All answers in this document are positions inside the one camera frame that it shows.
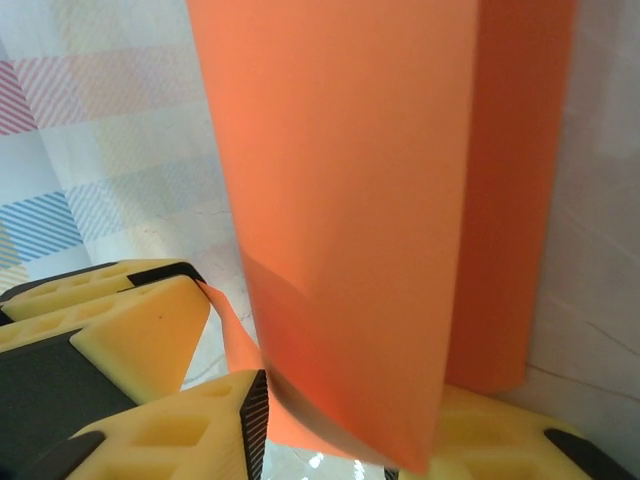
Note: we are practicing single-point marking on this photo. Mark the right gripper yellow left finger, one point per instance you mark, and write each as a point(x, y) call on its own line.
point(175, 435)

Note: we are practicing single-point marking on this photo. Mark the orange cloth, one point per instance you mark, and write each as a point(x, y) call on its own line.
point(350, 200)

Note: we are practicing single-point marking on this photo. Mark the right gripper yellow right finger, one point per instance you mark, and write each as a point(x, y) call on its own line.
point(500, 445)

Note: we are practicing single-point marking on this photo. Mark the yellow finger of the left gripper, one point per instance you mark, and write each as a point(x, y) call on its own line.
point(150, 340)
point(75, 290)

